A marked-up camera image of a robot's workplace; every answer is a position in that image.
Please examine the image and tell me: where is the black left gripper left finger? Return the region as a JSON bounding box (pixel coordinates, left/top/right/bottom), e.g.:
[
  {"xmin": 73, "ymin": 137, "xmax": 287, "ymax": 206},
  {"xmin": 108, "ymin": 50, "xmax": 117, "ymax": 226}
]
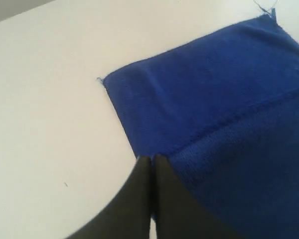
[{"xmin": 69, "ymin": 156, "xmax": 151, "ymax": 239}]

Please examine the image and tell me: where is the blue towel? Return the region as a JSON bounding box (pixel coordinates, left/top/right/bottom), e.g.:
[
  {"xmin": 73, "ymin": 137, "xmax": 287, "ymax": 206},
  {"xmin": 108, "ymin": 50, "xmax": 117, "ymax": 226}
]
[{"xmin": 103, "ymin": 9, "xmax": 299, "ymax": 239}]

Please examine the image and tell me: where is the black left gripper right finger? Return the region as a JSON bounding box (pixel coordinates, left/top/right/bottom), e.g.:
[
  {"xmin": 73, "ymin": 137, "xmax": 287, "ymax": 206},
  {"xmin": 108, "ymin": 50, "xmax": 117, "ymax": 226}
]
[{"xmin": 152, "ymin": 154, "xmax": 242, "ymax": 239}]

